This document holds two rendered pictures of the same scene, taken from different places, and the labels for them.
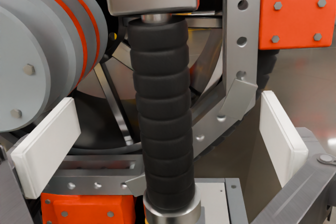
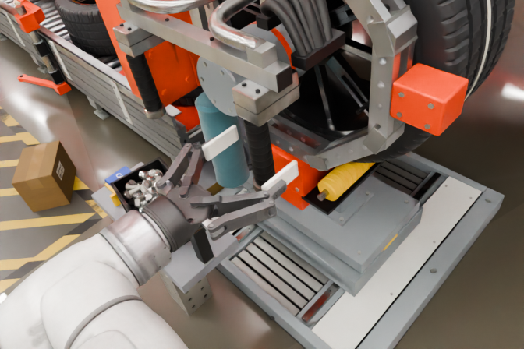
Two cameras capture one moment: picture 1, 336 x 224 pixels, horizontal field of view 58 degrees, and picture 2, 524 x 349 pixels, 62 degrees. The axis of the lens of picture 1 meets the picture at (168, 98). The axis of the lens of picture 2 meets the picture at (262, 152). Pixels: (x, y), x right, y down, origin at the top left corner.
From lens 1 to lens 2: 0.55 m
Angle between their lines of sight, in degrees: 42
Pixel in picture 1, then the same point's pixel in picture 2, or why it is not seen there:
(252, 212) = (496, 236)
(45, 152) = (214, 147)
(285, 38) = (406, 117)
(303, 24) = (419, 114)
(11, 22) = (229, 76)
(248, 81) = (381, 132)
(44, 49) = not seen: hidden behind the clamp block
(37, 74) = not seen: hidden behind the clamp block
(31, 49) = not seen: hidden behind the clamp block
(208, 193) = (453, 193)
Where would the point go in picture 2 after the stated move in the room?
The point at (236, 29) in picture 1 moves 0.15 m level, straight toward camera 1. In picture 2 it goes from (375, 96) to (309, 139)
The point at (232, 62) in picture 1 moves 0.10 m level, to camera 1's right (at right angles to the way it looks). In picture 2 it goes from (372, 116) to (427, 135)
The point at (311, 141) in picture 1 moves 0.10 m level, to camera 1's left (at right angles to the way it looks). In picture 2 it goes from (278, 187) to (227, 161)
